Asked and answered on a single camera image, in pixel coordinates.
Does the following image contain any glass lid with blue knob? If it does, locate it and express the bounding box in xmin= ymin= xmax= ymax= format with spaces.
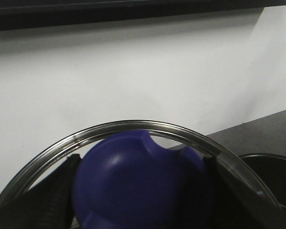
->
xmin=0 ymin=120 xmax=281 ymax=229

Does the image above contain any black range hood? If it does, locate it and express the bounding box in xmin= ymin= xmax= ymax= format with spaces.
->
xmin=0 ymin=0 xmax=286 ymax=31

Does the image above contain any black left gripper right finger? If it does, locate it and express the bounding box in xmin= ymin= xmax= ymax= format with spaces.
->
xmin=181 ymin=158 xmax=286 ymax=229

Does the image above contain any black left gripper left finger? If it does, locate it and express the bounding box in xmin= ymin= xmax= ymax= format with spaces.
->
xmin=0 ymin=154 xmax=81 ymax=229

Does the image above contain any dark blue cooking pot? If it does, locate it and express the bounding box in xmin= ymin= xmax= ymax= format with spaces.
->
xmin=240 ymin=154 xmax=286 ymax=210

